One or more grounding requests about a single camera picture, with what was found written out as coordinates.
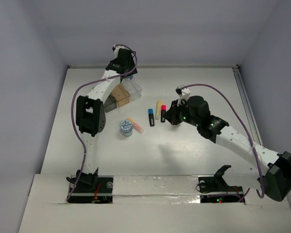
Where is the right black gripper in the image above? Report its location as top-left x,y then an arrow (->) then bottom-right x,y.
162,99 -> 200,127

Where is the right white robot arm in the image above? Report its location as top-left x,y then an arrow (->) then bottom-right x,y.
163,96 -> 291,201

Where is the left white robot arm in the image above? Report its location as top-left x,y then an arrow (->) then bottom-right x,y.
75,44 -> 137,174

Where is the pink cap black highlighter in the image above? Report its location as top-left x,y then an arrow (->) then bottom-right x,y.
161,105 -> 166,123

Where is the yellow pastel highlighter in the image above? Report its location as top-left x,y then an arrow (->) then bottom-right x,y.
155,100 -> 162,120

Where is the blue cap black highlighter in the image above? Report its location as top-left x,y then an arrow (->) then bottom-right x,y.
148,108 -> 155,127

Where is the clear plastic bin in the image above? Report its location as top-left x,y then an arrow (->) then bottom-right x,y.
121,78 -> 142,101

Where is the amber translucent bin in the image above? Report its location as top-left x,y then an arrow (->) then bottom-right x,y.
111,83 -> 130,107

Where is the orange pastel highlighter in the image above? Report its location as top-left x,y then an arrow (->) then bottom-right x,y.
127,117 -> 144,134

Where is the grey translucent bin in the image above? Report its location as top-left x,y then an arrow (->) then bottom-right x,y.
104,94 -> 117,113

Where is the silver tape strip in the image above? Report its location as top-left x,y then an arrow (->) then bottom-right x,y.
112,175 -> 200,204

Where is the white foam front board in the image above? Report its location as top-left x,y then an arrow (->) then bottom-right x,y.
19,174 -> 291,233

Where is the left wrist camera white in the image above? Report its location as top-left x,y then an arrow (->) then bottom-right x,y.
112,45 -> 121,57

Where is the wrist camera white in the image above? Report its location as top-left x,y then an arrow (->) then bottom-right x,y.
112,45 -> 121,57
175,85 -> 191,106

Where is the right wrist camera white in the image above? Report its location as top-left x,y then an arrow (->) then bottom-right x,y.
175,85 -> 191,106

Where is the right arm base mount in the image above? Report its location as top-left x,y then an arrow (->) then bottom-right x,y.
195,165 -> 245,204

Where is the aluminium rail right edge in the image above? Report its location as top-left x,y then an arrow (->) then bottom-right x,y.
232,66 -> 263,145

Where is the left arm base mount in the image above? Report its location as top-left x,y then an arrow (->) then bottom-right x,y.
66,170 -> 113,204

